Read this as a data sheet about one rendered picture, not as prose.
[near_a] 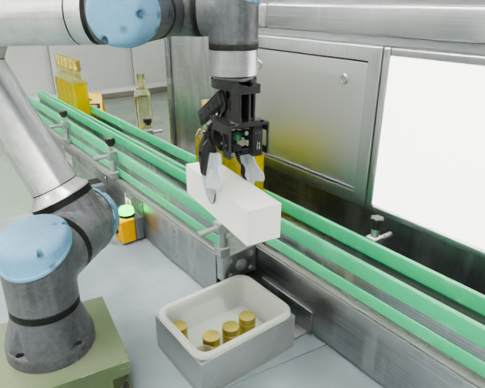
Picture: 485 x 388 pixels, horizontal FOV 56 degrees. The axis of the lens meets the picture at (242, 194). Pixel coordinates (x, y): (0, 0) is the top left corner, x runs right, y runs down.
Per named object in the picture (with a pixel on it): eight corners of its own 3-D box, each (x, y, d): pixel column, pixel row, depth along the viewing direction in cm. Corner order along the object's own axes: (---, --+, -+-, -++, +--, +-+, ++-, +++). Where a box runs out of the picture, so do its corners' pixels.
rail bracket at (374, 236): (393, 270, 96) (403, 213, 90) (372, 281, 92) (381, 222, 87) (378, 262, 99) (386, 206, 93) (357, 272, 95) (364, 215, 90)
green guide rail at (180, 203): (222, 245, 104) (222, 214, 100) (219, 247, 103) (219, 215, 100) (26, 108, 231) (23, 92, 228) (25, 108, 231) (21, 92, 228)
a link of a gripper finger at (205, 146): (196, 175, 74) (209, 122, 72) (192, 172, 75) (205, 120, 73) (221, 177, 77) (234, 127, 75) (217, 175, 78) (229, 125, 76)
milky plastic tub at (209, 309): (295, 345, 93) (296, 310, 89) (202, 399, 80) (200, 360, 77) (243, 302, 105) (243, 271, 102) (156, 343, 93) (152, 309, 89)
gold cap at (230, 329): (228, 352, 88) (228, 334, 87) (219, 342, 91) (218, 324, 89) (243, 345, 90) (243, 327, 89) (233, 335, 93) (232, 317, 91)
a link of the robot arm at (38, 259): (-12, 314, 74) (-29, 242, 69) (38, 269, 86) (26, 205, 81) (55, 326, 72) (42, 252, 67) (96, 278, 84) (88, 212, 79)
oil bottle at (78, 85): (92, 125, 203) (84, 60, 192) (80, 127, 200) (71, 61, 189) (88, 122, 207) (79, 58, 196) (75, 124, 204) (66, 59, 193)
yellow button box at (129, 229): (145, 239, 134) (142, 216, 131) (121, 246, 130) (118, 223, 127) (135, 229, 139) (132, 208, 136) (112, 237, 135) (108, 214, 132)
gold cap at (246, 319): (245, 341, 91) (245, 323, 90) (235, 331, 94) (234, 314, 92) (259, 333, 93) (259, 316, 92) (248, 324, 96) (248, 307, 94)
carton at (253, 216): (247, 245, 70) (247, 211, 68) (187, 192, 90) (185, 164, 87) (279, 236, 73) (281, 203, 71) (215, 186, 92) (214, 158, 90)
